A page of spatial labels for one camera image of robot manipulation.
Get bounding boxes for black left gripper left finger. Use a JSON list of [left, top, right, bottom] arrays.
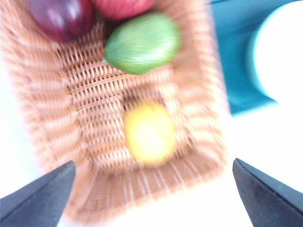
[[0, 160, 77, 227]]

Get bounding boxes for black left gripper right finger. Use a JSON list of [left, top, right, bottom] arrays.
[[232, 157, 303, 227]]

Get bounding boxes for brown kiwi fruit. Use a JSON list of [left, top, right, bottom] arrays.
[[123, 103, 177, 166]]

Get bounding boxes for teal ceramic bowl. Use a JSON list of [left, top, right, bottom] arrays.
[[246, 0, 303, 101]]

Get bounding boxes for brown wicker basket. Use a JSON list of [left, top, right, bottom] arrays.
[[0, 0, 232, 224]]

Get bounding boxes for dark green rectangular tray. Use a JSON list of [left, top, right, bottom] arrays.
[[209, 0, 279, 115]]

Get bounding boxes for dark purple plum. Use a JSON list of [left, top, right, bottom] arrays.
[[27, 0, 94, 43]]

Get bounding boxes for green avocado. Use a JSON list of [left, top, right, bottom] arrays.
[[103, 12, 182, 75]]

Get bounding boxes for red peach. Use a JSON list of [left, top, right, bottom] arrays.
[[91, 0, 154, 21]]

